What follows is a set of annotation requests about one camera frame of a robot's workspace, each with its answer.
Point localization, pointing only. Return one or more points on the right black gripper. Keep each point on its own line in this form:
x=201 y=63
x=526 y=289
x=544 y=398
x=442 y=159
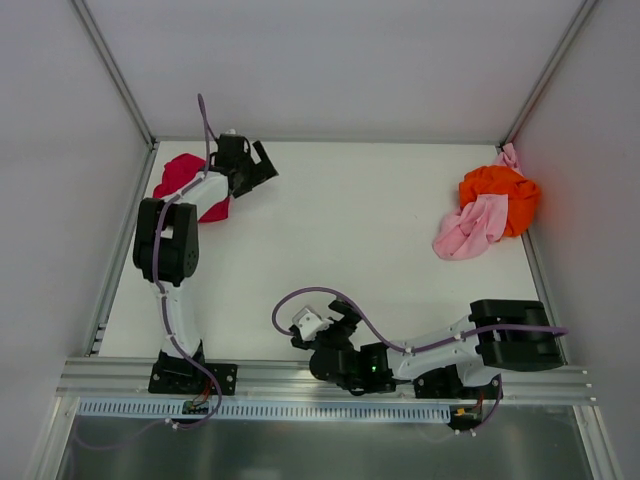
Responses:
x=333 y=325

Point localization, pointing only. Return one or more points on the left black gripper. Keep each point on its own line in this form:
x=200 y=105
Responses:
x=252 y=167

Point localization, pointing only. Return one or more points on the magenta t shirt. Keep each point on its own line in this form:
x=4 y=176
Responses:
x=180 y=171

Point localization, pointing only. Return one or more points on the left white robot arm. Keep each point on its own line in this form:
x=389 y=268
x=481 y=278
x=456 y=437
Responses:
x=192 y=191

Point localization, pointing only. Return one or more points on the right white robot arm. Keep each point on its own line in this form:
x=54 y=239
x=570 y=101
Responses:
x=497 y=336

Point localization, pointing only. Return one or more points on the pink t shirt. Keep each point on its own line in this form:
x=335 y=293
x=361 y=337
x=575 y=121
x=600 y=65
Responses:
x=468 y=232

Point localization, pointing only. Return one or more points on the orange t shirt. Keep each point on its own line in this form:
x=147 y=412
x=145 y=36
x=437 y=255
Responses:
x=523 y=195

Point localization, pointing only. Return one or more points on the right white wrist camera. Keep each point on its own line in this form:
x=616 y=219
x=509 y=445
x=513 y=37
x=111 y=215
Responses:
x=309 y=323

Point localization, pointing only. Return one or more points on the slotted cable duct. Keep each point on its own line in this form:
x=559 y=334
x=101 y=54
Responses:
x=181 y=410

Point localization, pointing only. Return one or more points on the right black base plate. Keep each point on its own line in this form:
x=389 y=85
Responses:
x=444 y=383

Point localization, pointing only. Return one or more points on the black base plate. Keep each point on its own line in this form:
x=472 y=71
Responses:
x=179 y=377
x=444 y=383

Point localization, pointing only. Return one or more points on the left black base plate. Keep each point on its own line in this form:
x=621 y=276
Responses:
x=179 y=377

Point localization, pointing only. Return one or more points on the left aluminium frame post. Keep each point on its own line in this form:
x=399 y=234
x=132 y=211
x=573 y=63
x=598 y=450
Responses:
x=98 y=41

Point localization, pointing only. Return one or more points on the aluminium frame post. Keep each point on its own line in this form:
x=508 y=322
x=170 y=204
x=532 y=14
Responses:
x=576 y=25
x=98 y=41

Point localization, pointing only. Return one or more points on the right aluminium frame post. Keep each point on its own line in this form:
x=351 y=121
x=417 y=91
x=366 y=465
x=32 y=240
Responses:
x=576 y=25

